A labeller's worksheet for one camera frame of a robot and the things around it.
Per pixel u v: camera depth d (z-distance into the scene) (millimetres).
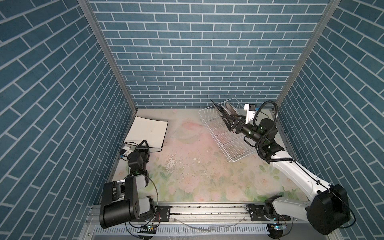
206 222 722
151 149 841
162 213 743
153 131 917
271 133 543
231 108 992
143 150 772
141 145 823
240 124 638
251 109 643
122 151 770
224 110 988
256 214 736
